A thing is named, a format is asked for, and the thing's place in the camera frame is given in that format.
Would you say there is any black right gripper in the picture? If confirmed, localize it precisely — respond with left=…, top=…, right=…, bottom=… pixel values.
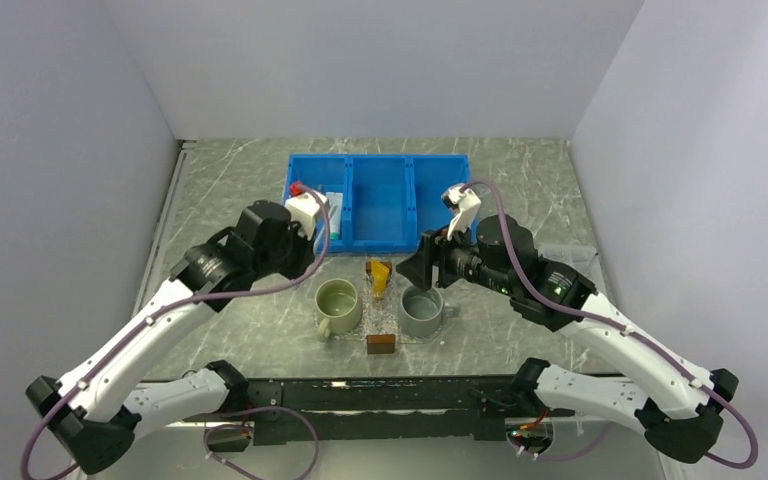
left=395, top=214, right=516, bottom=296

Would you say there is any yellow toothpaste tube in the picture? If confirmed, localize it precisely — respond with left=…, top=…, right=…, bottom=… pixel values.
left=368, top=259, right=392, bottom=300

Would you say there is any grey ceramic mug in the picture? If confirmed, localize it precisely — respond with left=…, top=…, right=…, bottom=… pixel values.
left=397, top=286, right=460, bottom=338

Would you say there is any cream ceramic mug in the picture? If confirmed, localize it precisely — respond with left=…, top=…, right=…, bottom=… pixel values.
left=315, top=278, right=363, bottom=342

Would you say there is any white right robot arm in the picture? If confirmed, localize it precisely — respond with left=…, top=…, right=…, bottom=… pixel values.
left=396, top=216, right=738, bottom=464

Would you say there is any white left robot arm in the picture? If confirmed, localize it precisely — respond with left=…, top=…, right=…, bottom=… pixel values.
left=26, top=193, right=329, bottom=475

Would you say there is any white teal-capped toothpaste tube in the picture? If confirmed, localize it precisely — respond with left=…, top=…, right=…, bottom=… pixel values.
left=325, top=192, right=344, bottom=241

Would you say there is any blue middle storage bin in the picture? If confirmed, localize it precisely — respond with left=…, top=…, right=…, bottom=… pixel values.
left=341, top=154, right=418, bottom=253

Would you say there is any blue storage bin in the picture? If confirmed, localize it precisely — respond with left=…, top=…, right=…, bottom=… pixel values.
left=341, top=154, right=418, bottom=253
left=283, top=153, right=363, bottom=254
left=407, top=154, right=471, bottom=247

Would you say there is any blue left storage bin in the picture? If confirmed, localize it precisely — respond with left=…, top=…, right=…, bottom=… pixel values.
left=283, top=153, right=363, bottom=254

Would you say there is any blue right storage bin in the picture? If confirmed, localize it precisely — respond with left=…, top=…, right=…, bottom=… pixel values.
left=407, top=154, right=471, bottom=247

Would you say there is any clear plastic parts box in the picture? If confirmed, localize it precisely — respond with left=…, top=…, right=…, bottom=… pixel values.
left=538, top=244, right=601, bottom=275

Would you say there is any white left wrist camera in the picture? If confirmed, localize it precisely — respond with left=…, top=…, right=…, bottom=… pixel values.
left=283, top=181, right=330, bottom=240

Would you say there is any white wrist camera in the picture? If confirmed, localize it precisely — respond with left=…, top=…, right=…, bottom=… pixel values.
left=283, top=181, right=330, bottom=240
left=441, top=183, right=482, bottom=241

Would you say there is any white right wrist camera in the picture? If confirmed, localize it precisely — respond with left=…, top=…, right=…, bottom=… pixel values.
left=441, top=183, right=482, bottom=241

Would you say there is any aluminium side rail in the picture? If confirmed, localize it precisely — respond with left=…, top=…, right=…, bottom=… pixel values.
left=117, top=139, right=195, bottom=309

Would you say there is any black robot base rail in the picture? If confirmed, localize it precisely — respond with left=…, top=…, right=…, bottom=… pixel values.
left=192, top=374, right=549, bottom=446

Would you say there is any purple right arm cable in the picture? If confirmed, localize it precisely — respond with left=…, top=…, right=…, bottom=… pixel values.
left=460, top=177, right=760, bottom=470

